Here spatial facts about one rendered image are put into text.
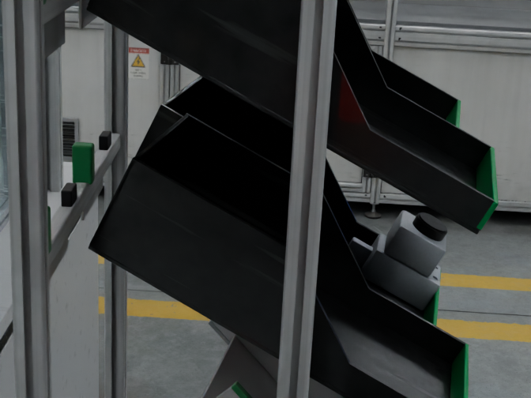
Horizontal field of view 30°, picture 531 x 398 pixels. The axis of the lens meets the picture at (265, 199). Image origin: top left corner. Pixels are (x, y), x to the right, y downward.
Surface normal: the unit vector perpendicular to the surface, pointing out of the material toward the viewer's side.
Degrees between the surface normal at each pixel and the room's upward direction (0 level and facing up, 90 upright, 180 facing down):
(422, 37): 90
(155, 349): 0
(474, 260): 0
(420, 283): 90
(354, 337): 25
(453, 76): 90
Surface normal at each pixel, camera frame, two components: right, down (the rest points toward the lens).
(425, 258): -0.18, 0.32
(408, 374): 0.46, -0.81
